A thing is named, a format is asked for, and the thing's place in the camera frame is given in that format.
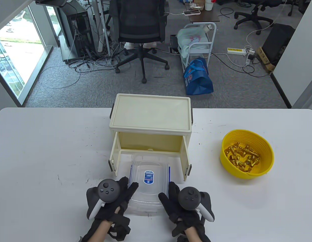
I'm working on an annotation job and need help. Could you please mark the person's left forearm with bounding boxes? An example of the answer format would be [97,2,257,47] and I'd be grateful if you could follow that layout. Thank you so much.
[92,221,113,242]

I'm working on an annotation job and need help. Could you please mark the cream plastic cabinet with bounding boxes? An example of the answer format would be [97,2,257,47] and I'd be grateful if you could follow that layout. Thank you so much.
[108,93,194,182]

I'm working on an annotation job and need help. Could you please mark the pale green plastic bag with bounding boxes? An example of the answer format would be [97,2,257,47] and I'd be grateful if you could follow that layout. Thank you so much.
[177,27,209,59]

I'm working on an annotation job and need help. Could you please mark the white yellow power strip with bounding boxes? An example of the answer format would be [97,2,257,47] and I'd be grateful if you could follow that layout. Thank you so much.
[227,47,247,56]

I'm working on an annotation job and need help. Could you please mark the yellow ribbed bowl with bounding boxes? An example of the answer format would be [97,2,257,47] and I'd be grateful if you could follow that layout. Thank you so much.
[220,130,274,179]

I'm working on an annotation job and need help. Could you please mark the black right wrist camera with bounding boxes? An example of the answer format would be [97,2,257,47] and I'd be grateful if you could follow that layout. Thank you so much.
[172,221,187,237]

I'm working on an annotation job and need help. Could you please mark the black case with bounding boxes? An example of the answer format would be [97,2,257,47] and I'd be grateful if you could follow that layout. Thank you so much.
[262,23,296,66]

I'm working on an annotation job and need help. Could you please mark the white metal pole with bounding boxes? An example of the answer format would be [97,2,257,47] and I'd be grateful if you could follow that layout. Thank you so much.
[95,0,111,56]

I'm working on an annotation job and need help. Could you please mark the black computer tower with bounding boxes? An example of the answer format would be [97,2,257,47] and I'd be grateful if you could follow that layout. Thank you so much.
[56,1,96,59]

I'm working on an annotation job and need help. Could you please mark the large window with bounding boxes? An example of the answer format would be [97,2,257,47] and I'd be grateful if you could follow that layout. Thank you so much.
[0,5,63,106]

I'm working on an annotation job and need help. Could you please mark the brown side table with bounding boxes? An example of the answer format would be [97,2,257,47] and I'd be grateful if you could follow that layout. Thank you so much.
[184,1,221,24]

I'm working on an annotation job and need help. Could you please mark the person's right forearm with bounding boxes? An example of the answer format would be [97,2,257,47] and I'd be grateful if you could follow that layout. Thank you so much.
[185,227,197,242]

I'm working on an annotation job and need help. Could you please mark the person's right hand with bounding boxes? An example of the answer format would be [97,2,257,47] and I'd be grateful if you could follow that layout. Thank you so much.
[159,181,205,228]

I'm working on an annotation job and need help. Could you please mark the tangle of floor cables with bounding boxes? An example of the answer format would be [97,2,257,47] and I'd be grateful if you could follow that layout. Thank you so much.
[39,38,121,89]

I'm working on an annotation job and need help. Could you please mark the cardboard box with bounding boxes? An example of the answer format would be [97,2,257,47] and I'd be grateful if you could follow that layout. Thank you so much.
[256,47,275,73]

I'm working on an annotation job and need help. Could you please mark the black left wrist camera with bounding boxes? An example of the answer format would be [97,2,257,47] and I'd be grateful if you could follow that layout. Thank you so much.
[109,216,131,240]

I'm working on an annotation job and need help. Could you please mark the clear plastic lid blue label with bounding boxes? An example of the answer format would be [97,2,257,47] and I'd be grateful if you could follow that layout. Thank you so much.
[129,154,170,203]

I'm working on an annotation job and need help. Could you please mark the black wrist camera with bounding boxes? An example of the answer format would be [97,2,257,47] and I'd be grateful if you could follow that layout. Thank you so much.
[109,216,131,240]
[172,221,187,237]

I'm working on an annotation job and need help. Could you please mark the black white left hand controller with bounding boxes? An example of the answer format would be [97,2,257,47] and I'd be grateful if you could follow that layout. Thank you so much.
[86,179,120,220]

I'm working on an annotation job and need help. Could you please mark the dark desk top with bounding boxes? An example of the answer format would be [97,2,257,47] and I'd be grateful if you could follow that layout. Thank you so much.
[35,0,68,7]

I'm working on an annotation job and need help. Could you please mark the black white right hand controller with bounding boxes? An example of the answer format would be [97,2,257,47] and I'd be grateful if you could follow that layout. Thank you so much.
[177,187,215,222]

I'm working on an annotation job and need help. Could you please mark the clear plastic box blue latches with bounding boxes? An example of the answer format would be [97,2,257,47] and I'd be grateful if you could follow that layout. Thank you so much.
[126,154,171,217]

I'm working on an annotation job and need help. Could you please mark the small black box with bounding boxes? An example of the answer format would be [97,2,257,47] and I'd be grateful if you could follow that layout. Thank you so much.
[169,35,181,54]

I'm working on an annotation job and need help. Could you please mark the person's left hand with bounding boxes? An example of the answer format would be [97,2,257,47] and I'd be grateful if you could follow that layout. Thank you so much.
[95,176,139,222]

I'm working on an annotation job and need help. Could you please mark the blue shopping bag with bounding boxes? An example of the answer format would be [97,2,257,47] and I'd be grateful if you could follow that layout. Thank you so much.
[184,57,214,96]

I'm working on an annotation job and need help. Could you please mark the black white hand controller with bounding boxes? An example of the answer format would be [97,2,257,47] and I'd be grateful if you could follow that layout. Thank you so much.
[177,187,215,222]
[86,179,120,220]

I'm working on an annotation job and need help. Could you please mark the pile of gold chess pieces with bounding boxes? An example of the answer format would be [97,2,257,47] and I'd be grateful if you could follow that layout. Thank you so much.
[224,142,260,173]

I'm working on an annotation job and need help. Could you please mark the white rolling cart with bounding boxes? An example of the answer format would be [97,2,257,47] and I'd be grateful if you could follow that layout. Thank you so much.
[181,22,217,73]

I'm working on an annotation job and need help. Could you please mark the black mesh office chair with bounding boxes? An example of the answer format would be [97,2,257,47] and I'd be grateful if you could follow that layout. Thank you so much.
[106,0,170,84]

